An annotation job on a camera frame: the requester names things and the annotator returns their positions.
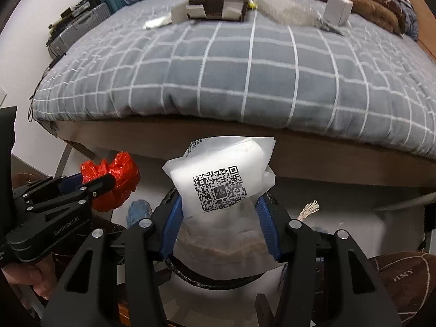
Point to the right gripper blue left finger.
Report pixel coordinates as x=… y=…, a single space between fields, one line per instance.
x=172 y=227

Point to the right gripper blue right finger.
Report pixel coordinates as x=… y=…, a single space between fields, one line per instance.
x=269 y=230

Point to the white QR code pouch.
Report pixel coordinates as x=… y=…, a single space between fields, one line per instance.
x=219 y=180

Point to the red plastic bag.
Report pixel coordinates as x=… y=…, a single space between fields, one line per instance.
x=122 y=176

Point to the white tissue paper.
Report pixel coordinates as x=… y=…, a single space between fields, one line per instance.
x=157 y=22

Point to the clear bubble wrap sheet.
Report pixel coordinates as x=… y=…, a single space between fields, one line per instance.
x=287 y=12

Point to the small white cardboard box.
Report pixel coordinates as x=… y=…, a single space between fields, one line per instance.
x=337 y=12

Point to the dark brown printed carton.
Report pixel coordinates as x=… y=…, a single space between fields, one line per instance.
x=220 y=10

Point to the black card with white lettering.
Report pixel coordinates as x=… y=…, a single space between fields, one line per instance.
x=323 y=25

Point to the black lined trash bin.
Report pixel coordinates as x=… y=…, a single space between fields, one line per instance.
x=202 y=300

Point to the person left hand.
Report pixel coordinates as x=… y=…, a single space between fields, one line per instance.
x=40 y=276

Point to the blue slipper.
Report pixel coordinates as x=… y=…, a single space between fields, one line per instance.
x=137 y=211

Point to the grey hard suitcase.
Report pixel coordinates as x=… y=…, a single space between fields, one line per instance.
x=61 y=41

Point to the grey checked bed sheet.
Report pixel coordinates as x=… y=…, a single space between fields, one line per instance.
x=368 y=85

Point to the yellow snack wrapper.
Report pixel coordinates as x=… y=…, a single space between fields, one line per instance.
x=252 y=5

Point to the clutter on suitcases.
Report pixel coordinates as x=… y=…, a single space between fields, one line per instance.
x=71 y=13

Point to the wooden headboard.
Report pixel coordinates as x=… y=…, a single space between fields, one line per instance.
x=426 y=27

